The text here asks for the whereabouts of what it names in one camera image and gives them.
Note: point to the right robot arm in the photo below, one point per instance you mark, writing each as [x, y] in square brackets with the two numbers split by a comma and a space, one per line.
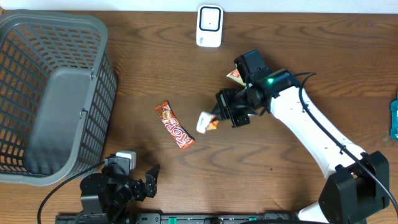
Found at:
[357, 183]

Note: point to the grey plastic shopping basket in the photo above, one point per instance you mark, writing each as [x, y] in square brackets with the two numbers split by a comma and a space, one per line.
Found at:
[57, 93]

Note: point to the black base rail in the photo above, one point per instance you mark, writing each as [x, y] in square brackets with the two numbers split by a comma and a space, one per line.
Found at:
[157, 218]

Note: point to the orange chocolate bar wrapper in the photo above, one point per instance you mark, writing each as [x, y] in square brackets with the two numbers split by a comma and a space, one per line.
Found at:
[173, 126]

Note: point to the small orange box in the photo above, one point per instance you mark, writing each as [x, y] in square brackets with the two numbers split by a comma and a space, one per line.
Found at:
[206, 122]

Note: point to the yellow white snack bag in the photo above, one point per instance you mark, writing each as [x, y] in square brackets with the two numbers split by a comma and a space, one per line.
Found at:
[235, 76]

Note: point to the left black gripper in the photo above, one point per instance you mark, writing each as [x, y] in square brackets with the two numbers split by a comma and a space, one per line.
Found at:
[150, 184]

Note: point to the white barcode scanner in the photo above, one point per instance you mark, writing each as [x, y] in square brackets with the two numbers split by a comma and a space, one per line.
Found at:
[209, 26]

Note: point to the blue mouthwash bottle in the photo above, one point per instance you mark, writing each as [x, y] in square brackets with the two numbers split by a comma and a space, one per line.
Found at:
[394, 117]

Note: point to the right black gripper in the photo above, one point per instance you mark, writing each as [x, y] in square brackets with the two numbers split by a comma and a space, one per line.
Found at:
[224, 96]

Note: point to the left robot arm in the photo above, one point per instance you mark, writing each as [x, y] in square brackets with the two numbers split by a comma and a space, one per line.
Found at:
[106, 195]

